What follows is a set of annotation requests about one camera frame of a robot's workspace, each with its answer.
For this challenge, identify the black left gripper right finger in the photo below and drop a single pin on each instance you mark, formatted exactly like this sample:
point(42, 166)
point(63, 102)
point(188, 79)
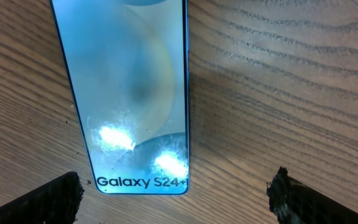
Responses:
point(293, 202)

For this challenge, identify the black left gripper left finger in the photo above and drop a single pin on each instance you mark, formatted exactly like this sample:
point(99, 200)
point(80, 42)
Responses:
point(56, 202)

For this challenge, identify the blue Samsung Galaxy smartphone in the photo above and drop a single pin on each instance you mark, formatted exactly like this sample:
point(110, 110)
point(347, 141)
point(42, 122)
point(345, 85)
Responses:
point(127, 64)

